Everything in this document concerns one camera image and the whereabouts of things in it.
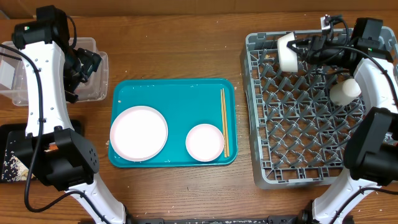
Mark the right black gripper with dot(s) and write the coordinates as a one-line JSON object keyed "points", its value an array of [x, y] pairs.
{"points": [[317, 46]]}

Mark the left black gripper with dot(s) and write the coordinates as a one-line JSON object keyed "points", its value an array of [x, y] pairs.
{"points": [[91, 61]]}

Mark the white bowl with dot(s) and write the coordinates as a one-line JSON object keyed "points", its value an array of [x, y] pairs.
{"points": [[287, 58]]}

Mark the white cup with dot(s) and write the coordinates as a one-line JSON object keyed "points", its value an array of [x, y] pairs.
{"points": [[345, 92]]}

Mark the large white plate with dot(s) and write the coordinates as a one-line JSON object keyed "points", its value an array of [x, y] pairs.
{"points": [[138, 133]]}

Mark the wooden chopstick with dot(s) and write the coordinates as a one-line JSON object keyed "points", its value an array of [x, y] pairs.
{"points": [[223, 117], [227, 124]]}

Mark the rice and peanut scraps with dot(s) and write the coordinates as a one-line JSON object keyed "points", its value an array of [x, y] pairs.
{"points": [[13, 170]]}

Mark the small white plate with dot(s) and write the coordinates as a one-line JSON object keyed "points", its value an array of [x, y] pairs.
{"points": [[204, 142]]}

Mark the orange carrot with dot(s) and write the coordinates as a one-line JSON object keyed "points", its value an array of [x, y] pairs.
{"points": [[51, 147]]}

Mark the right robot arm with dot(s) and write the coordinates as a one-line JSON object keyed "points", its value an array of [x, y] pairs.
{"points": [[370, 163]]}

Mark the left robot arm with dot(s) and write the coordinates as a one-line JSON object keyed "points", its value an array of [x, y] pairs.
{"points": [[42, 45]]}

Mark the black waste tray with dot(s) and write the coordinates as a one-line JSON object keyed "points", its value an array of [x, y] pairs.
{"points": [[74, 162]]}

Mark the grey dishwasher rack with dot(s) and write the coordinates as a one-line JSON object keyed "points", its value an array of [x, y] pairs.
{"points": [[298, 135]]}

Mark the clear plastic bin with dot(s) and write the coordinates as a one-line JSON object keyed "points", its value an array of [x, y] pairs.
{"points": [[14, 83]]}

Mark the teal serving tray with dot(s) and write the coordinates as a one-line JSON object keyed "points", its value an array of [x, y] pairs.
{"points": [[184, 103]]}

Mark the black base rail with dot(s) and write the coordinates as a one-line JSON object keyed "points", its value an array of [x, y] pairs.
{"points": [[273, 219]]}

